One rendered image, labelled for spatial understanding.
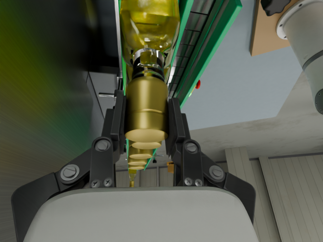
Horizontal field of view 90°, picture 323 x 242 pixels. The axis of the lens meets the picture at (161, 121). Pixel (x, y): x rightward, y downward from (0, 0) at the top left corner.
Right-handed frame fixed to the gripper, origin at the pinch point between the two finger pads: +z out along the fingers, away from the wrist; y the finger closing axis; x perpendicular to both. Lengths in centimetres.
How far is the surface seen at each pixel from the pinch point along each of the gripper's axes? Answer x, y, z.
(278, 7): 6.2, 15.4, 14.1
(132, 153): -10.0, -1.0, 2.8
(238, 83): -30, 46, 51
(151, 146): -5.6, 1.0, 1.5
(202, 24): -1.8, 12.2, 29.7
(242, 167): -379, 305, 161
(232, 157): -383, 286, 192
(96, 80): -24.0, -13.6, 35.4
